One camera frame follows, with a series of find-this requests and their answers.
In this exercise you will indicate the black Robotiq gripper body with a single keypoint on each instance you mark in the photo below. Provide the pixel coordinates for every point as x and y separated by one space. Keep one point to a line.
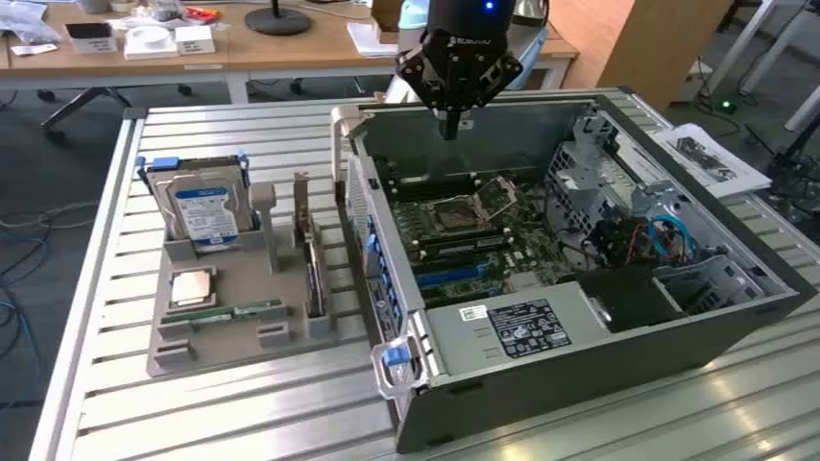
464 53

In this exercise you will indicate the Nvidia graphics card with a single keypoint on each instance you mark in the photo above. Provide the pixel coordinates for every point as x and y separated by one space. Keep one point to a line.
314 278

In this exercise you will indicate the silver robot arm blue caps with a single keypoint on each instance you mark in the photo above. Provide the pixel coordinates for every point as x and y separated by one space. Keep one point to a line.
404 89

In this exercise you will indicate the white paper stack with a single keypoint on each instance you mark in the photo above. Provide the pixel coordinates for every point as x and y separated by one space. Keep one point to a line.
368 41

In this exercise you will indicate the brown cardboard box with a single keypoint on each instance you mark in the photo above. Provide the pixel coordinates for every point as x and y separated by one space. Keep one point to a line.
387 9

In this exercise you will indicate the wooden desk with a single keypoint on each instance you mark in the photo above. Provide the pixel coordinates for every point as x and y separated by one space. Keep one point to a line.
288 48

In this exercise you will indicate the black lamp base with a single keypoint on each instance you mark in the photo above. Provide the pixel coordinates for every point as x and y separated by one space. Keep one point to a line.
276 23

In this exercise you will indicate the open socket cover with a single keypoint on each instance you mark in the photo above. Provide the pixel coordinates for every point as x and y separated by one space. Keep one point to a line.
499 194

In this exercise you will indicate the wooden cabinet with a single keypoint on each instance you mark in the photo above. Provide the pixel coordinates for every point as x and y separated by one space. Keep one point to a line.
679 43

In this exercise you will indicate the silver drive cage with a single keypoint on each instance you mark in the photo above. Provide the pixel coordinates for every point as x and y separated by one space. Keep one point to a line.
615 192

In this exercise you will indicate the CPU socket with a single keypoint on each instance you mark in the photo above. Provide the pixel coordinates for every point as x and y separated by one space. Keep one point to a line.
455 216

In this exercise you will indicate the red packet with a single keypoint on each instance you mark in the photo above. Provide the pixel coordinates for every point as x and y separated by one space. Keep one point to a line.
204 14

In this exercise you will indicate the small white box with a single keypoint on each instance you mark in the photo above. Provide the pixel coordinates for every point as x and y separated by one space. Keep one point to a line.
194 41

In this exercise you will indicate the power strip green light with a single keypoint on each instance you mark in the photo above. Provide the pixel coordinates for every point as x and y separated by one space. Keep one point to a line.
726 105

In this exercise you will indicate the printed paper stack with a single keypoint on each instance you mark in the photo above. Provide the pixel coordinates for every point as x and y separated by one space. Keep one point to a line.
704 158

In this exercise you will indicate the green RAM stick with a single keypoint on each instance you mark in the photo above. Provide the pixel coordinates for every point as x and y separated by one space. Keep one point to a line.
462 246
218 311

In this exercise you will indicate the green motherboard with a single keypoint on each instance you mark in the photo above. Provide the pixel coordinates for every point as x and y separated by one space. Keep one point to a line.
532 249

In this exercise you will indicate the white box with tape roll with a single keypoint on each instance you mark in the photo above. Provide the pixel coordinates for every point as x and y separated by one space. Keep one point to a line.
151 43

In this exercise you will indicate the blue expansion slot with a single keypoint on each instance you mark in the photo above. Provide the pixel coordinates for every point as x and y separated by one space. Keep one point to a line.
448 277

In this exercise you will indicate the hard disk in blue carrier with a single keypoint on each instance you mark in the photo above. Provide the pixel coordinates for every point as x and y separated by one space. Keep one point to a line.
202 211

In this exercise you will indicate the black chair base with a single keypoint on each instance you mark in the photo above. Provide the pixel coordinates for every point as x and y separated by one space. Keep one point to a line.
96 96

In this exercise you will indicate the white box black insert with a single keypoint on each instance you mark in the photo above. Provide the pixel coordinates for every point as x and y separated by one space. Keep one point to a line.
91 41

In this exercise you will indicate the grey mug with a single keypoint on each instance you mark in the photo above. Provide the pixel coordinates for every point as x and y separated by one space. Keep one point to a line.
94 6

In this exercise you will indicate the grey printed parts rack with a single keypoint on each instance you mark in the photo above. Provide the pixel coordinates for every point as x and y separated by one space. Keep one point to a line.
250 288

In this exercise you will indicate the silver disk bay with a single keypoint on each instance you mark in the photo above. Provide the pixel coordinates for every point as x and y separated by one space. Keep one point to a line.
711 288

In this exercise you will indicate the copper-toned CPU chip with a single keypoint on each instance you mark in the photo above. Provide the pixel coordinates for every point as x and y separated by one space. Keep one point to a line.
191 287

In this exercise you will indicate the grey power supply unit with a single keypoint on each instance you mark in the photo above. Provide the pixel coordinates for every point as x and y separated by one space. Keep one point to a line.
462 350

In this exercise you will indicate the white label card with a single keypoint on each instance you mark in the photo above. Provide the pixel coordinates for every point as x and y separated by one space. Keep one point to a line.
34 49

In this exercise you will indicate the clear plastic bag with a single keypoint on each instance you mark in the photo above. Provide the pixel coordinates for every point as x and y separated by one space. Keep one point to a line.
26 21

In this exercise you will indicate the black open PC case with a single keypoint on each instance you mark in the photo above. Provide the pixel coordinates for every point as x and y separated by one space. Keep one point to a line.
576 384

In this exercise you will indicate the white switch box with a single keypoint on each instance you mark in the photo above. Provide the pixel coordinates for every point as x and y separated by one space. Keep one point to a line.
694 86

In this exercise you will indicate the white table frame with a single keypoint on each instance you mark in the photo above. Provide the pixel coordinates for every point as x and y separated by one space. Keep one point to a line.
736 50

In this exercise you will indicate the black air duct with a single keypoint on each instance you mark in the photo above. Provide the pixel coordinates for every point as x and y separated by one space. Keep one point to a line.
628 298

